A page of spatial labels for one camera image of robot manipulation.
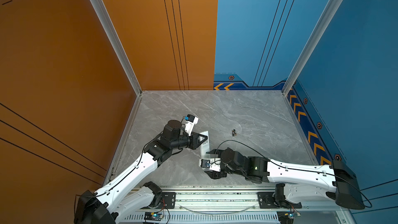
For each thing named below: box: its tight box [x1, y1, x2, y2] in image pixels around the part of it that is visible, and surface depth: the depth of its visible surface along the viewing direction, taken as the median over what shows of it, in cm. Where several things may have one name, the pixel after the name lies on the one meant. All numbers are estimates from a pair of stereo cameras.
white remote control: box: [199, 130, 210, 160], surface depth 73 cm
